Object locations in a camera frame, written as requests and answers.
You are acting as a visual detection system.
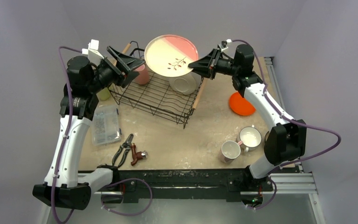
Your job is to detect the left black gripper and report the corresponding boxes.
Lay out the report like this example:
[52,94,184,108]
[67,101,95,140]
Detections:
[87,47,145,93]

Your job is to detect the cream floral small plate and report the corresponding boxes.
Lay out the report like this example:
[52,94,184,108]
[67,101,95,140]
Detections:
[168,72,201,95]

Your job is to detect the pink rimmed large plate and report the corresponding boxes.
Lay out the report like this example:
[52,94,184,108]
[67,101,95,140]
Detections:
[144,35,199,78]

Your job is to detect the black wire dish rack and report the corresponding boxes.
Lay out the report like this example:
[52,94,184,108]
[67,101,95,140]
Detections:
[108,41,207,130]

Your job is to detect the orange plate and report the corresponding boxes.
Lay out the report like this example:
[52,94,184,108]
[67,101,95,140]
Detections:
[229,92,256,116]

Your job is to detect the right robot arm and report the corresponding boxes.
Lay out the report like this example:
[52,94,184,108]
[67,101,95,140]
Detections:
[188,44,307,190]

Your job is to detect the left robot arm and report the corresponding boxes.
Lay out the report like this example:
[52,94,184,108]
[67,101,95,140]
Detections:
[32,46,145,210]

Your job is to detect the green mug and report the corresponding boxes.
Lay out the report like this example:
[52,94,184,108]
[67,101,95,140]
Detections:
[96,88,111,101]

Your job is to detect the clear plastic screw box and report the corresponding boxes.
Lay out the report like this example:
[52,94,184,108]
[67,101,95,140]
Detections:
[91,105,121,146]

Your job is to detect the black pliers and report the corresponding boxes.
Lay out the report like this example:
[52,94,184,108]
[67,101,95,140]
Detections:
[112,133,134,168]

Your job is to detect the white enamel mug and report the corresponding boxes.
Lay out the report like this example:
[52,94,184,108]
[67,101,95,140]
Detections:
[236,125,262,152]

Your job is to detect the light pink mug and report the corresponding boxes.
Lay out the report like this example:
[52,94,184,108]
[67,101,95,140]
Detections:
[218,140,243,164]

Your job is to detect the dark ceramic bowl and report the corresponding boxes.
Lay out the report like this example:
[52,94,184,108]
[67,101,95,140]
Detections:
[264,131,270,143]

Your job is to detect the brown handled tool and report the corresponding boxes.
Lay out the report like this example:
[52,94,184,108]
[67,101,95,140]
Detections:
[131,143,148,166]

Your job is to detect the purple cable loop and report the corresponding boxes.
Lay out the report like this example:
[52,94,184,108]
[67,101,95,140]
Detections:
[101,178,153,217]

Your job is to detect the black base frame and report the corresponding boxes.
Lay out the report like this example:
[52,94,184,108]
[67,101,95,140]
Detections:
[96,168,317,206]

